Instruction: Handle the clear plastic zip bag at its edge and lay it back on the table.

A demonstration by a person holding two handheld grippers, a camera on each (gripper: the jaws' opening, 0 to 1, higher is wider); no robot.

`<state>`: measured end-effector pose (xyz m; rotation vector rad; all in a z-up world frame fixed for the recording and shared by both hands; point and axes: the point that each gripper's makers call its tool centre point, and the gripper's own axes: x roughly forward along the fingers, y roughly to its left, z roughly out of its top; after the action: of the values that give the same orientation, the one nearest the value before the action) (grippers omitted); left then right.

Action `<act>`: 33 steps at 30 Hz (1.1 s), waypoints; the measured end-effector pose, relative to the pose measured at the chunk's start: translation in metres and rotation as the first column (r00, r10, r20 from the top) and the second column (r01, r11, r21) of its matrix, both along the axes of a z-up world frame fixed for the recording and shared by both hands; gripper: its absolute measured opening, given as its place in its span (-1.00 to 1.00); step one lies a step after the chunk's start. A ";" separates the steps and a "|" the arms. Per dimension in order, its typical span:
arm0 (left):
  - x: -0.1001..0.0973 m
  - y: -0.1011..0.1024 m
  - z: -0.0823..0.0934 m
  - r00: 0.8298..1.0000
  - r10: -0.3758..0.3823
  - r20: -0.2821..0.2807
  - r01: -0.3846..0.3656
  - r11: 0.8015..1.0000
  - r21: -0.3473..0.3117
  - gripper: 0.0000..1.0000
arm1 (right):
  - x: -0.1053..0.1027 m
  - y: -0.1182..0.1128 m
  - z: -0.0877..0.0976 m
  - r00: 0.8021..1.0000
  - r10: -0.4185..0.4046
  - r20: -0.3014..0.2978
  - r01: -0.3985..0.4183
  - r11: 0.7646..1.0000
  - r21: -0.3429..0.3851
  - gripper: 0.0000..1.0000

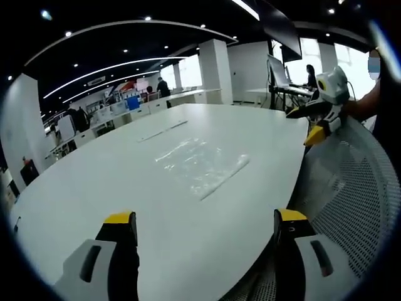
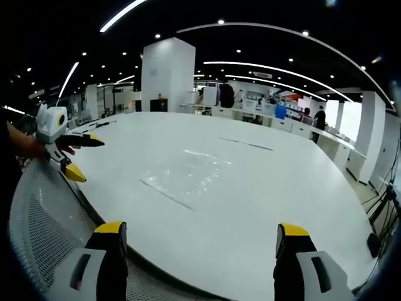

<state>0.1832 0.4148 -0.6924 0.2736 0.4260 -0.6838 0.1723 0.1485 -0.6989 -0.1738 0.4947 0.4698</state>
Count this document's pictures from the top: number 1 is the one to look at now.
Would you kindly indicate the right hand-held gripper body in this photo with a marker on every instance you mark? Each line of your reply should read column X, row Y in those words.
column 332, row 86

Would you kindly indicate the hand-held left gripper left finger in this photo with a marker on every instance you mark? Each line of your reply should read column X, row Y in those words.
column 103, row 251

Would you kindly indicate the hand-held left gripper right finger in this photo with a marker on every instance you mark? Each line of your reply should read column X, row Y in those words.
column 300, row 251

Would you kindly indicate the clear food packaging bag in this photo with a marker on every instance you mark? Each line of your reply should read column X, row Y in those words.
column 203, row 163

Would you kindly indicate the computer monitor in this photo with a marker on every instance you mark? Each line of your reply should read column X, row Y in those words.
column 277, row 73

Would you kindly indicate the white mesh office chair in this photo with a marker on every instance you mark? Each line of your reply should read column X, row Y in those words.
column 344, row 200

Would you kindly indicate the black ceiling screen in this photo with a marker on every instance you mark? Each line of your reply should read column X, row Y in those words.
column 280, row 29

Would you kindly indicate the white pillar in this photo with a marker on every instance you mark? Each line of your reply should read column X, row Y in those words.
column 215, row 70

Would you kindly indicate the black office chair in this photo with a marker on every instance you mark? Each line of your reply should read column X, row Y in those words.
column 81, row 119

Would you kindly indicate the white office desk row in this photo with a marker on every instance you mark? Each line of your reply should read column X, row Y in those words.
column 131, row 114

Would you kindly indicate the blue box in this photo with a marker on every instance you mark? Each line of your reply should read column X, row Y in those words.
column 132, row 102

